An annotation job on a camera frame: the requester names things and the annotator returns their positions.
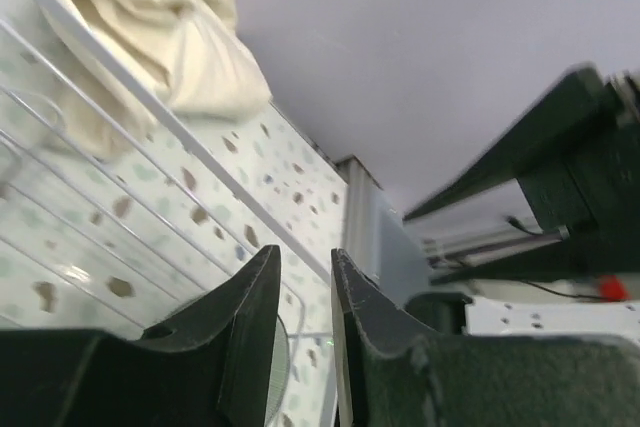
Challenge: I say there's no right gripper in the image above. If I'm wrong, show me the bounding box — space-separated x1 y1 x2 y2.
404 66 639 282

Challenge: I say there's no white wire dish rack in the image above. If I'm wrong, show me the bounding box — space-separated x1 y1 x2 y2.
1 0 347 426

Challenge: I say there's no green glazed ceramic bowl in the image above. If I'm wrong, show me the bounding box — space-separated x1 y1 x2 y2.
265 317 291 426

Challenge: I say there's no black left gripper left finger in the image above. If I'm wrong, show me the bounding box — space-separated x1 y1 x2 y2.
1 245 281 426

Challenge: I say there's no cream cloth on table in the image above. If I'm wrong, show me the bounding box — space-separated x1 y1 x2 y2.
51 0 272 160

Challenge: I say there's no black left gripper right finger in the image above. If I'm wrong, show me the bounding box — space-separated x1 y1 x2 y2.
331 249 639 426

